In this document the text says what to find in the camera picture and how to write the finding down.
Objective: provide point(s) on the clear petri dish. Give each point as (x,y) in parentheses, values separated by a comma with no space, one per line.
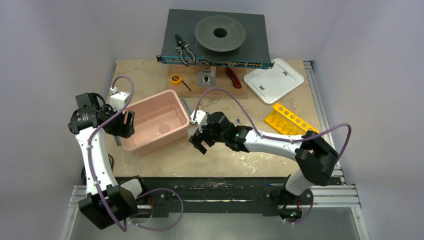
(163,128)

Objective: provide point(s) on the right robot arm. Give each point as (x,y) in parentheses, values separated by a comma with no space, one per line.
(315,158)

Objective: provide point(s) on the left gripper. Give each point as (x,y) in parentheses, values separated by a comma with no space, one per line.
(123,130)

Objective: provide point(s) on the red utility knife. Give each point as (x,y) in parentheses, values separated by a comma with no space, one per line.
(233,77)

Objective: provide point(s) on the black wire stripper pliers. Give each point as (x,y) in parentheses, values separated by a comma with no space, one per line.
(182,48)

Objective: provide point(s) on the white squeeze bottle red cap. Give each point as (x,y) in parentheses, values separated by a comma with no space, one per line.
(191,131)

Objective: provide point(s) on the aluminium rail frame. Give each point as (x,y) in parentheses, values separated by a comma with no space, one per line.
(334,214)

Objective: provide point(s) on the white plastic lid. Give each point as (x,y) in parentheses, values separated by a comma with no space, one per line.
(272,84)

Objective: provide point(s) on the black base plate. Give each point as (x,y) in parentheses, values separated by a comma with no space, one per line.
(221,195)

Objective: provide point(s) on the grey cable spool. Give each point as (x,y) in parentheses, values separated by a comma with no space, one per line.
(219,39)

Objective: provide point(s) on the yellow test tube rack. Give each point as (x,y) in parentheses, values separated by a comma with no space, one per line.
(285,122)

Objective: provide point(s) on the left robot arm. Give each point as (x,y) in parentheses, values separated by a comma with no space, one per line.
(106,201)

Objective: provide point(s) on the wooden board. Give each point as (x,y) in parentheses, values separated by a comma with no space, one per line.
(193,90)

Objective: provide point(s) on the grey metal bracket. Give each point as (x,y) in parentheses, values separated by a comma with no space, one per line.
(207,77)

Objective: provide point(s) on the pink plastic bin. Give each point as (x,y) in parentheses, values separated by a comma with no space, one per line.
(150,112)

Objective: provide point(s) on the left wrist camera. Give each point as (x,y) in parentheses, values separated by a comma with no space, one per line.
(118,99)

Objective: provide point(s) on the yellow tape measure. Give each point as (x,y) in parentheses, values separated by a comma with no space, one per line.
(176,79)

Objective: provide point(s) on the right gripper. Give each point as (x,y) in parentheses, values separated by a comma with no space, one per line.
(205,135)

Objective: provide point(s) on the grey network switch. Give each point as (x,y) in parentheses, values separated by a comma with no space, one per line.
(255,53)

